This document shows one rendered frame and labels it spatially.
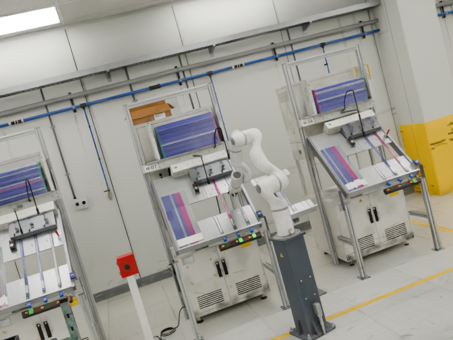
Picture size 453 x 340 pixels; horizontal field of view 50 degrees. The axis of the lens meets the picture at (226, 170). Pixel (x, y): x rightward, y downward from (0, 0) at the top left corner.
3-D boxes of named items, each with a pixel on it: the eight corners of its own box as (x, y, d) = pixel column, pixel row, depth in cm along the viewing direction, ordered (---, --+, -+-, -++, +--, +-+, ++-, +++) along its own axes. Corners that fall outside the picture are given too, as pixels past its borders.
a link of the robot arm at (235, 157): (249, 144, 365) (249, 179, 380) (228, 146, 363) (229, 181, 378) (252, 150, 357) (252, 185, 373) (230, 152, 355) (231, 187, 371)
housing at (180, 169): (228, 166, 421) (228, 156, 410) (174, 183, 410) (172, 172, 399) (225, 160, 425) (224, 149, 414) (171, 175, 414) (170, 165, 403)
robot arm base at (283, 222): (306, 231, 326) (298, 205, 324) (283, 241, 318) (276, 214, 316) (289, 229, 343) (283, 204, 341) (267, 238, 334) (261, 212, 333)
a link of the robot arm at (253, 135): (268, 197, 327) (287, 190, 334) (274, 189, 317) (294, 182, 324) (234, 137, 345) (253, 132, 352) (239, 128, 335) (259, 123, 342)
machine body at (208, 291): (272, 297, 414) (253, 229, 408) (195, 326, 399) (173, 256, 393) (250, 278, 477) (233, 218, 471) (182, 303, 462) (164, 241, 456)
